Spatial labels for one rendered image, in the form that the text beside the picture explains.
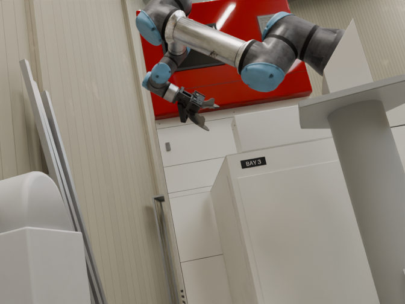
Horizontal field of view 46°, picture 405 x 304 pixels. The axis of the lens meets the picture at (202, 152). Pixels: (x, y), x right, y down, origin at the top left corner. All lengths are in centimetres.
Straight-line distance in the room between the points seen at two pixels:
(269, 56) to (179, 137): 101
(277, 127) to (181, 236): 77
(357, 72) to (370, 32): 1149
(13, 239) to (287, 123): 194
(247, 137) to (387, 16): 1155
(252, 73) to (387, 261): 64
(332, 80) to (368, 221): 40
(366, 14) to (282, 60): 1169
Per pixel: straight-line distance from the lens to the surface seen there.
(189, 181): 228
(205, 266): 223
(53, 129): 483
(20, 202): 320
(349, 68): 141
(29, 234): 307
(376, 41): 1280
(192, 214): 225
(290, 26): 151
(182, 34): 156
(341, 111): 140
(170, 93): 205
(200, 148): 232
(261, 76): 142
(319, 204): 170
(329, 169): 174
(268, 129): 173
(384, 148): 137
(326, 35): 148
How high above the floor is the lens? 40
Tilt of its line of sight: 15 degrees up
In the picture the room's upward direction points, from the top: 12 degrees counter-clockwise
